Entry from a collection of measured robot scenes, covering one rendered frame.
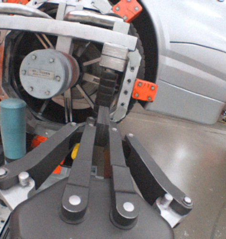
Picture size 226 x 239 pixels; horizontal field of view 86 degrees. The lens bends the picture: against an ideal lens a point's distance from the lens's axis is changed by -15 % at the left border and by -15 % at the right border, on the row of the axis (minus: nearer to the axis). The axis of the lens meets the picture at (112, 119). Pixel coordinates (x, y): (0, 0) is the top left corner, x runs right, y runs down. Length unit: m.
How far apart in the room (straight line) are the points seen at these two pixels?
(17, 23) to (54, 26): 0.09
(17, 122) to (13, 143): 0.08
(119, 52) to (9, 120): 0.39
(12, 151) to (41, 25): 0.41
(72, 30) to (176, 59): 0.53
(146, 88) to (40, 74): 0.35
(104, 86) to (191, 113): 0.62
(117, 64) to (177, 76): 0.49
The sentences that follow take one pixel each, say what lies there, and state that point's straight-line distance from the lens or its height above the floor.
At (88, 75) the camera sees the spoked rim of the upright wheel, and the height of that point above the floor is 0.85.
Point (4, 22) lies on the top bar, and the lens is 0.41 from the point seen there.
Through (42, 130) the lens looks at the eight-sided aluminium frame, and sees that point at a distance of 0.62.
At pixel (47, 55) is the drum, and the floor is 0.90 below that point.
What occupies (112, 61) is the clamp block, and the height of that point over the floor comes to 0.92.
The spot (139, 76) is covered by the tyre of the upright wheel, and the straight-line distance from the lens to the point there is 0.61.
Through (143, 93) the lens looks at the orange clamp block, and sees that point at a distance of 0.53.
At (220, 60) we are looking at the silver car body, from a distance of 0.88.
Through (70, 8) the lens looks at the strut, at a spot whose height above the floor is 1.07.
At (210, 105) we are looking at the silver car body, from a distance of 0.89.
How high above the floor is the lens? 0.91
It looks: 20 degrees down
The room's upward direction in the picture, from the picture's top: 15 degrees clockwise
